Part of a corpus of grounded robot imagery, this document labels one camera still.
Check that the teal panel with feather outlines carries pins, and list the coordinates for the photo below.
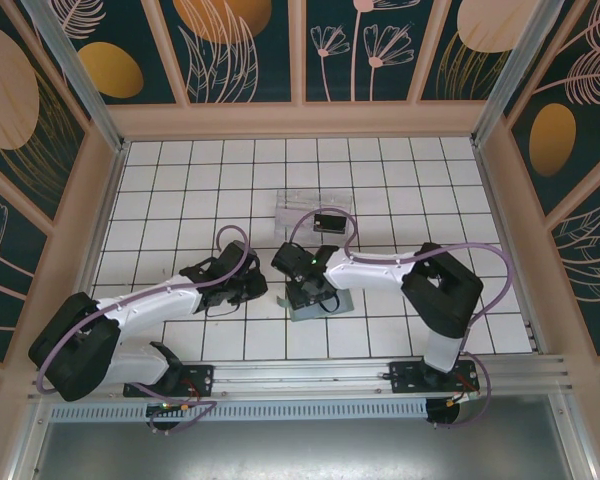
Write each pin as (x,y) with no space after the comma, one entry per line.
(590,260)

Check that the grey metal sheet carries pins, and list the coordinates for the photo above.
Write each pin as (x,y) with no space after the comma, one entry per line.
(300,455)

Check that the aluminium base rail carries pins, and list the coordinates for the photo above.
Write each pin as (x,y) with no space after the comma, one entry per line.
(300,380)

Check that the clear acrylic organizer tray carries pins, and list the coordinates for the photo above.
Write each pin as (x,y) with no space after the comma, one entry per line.
(290,205)

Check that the teal panel with beige disc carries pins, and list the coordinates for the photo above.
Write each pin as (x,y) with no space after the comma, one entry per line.
(10,100)

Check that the teal panel with orange oval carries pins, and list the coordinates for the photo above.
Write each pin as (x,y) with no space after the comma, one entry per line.
(552,140)

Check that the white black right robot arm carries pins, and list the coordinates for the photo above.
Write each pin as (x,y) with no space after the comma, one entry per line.
(370,272)

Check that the green card holder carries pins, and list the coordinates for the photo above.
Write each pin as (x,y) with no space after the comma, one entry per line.
(305,314)

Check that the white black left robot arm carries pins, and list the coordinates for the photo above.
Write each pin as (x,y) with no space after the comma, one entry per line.
(145,307)

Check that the aluminium corner post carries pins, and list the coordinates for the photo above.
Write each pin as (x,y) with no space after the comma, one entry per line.
(80,80)
(515,70)

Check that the aluminium frame bar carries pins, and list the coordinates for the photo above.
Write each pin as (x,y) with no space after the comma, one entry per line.
(30,450)
(575,450)

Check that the teal panel with flower outline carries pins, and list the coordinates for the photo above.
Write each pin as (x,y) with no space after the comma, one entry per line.
(5,260)

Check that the small dark device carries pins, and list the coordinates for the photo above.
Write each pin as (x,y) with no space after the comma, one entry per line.
(330,224)

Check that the aluminium table edge strip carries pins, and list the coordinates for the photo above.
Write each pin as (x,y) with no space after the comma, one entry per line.
(109,200)
(491,200)

